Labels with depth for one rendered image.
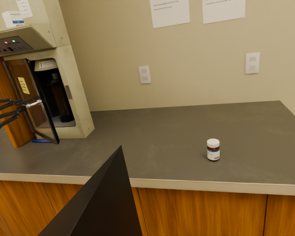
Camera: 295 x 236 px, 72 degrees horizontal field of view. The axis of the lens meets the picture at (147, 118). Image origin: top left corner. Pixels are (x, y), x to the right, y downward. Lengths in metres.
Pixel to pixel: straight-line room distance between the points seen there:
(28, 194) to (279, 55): 1.47
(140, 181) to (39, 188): 0.52
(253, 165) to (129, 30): 0.99
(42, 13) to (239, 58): 1.01
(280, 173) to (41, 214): 1.06
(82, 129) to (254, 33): 1.05
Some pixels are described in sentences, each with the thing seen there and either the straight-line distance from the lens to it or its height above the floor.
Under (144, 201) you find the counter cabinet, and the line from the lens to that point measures 0.88.
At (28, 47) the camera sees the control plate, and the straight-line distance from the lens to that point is 1.09.
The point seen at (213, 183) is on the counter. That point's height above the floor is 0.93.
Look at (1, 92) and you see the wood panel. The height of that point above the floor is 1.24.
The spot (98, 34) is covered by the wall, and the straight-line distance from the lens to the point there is 1.42.
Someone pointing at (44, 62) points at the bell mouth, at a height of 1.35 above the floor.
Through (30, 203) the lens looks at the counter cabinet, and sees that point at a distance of 1.23.
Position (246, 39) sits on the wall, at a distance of 1.30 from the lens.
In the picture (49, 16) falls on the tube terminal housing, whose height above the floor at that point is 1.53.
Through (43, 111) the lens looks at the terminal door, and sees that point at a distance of 1.01.
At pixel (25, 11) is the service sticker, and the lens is 1.12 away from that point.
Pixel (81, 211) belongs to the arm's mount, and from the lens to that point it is 0.22.
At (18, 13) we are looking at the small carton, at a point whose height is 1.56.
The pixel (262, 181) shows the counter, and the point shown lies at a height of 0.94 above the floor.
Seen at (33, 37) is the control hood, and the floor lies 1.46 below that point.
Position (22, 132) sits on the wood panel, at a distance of 1.35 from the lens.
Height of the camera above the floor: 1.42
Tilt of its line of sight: 23 degrees down
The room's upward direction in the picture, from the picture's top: 9 degrees counter-clockwise
